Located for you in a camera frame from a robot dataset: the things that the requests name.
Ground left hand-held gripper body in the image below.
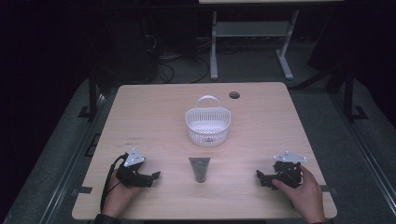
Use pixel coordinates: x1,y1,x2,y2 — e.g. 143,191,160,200
116,147,154,189

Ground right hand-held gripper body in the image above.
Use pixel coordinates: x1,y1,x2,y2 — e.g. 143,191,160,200
270,150,307,189

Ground grey squeeze tube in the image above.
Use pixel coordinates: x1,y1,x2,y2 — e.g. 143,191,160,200
188,157,211,184

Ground white plastic basket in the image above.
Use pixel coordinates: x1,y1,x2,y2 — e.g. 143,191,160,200
185,94,233,147

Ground person's left hand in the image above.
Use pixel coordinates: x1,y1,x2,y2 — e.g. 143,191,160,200
101,169,145,218

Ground person's right hand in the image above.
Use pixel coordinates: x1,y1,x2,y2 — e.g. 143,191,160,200
271,165,327,224

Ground black tape strip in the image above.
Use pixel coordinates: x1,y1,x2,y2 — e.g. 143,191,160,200
320,184,338,195
72,185,93,196

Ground black metal stand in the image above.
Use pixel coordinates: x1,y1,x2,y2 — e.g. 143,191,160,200
77,70,105,123
341,65,370,123

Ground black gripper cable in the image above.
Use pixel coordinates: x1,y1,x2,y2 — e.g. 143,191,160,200
99,151,130,215

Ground aluminium floor rail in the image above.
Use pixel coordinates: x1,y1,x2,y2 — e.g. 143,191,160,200
330,92,396,208
38,92,108,224

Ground black floor cables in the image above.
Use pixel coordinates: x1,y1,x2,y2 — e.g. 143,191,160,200
145,33,211,85

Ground grey metal desk frame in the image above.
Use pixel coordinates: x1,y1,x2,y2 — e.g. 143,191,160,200
199,0,344,81

